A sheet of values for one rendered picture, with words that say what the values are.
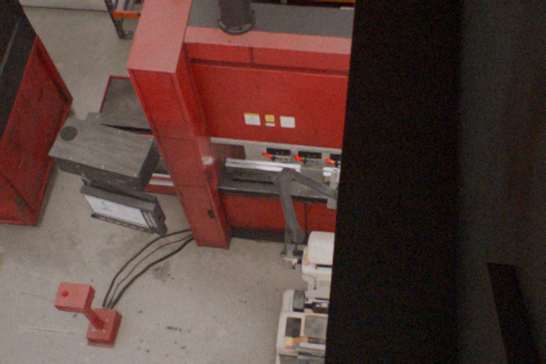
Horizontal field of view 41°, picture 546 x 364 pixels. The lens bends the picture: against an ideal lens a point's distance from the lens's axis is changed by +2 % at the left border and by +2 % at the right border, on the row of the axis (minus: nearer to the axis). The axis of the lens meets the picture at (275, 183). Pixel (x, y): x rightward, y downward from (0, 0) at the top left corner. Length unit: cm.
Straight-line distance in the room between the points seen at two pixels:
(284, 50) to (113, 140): 102
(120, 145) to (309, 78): 105
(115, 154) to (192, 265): 195
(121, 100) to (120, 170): 150
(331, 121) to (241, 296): 185
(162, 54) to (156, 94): 24
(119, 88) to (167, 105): 144
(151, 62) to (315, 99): 92
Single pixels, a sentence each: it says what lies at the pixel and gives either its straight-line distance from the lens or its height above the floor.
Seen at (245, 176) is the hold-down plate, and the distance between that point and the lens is 483.
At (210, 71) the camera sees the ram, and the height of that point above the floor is 204.
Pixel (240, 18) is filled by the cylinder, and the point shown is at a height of 240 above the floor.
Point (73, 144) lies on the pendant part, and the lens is 394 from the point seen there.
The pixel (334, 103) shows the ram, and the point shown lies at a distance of 399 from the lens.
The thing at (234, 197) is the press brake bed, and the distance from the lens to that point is 496.
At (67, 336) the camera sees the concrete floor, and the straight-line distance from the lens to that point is 565.
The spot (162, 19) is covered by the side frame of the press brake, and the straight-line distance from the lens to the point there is 383.
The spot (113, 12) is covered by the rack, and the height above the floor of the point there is 35.
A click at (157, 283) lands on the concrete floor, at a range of 560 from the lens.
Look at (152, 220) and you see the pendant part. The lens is 417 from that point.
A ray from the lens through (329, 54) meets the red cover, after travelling 362.
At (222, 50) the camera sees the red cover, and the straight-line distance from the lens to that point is 371.
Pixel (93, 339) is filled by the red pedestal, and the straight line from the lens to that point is 549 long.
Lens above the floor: 515
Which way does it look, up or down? 62 degrees down
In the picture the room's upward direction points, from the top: 7 degrees counter-clockwise
